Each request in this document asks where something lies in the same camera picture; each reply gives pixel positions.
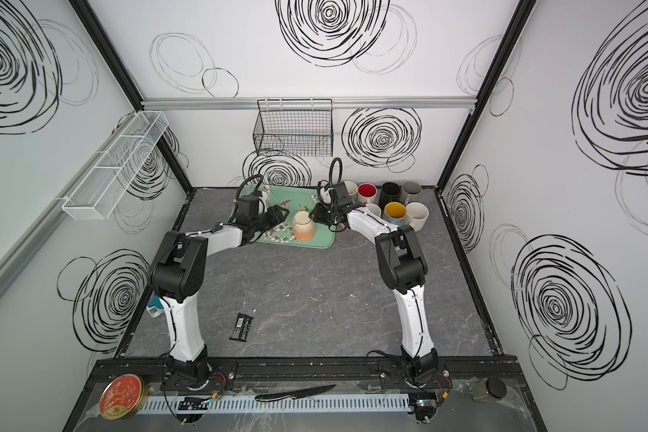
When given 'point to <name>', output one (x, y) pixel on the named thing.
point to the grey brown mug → (411, 192)
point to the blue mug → (394, 212)
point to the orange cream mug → (303, 226)
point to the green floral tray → (233, 212)
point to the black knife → (295, 394)
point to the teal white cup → (155, 307)
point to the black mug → (390, 192)
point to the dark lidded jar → (496, 388)
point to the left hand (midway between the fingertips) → (285, 213)
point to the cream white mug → (366, 193)
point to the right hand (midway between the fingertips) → (312, 214)
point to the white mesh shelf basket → (103, 189)
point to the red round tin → (121, 397)
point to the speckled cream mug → (418, 213)
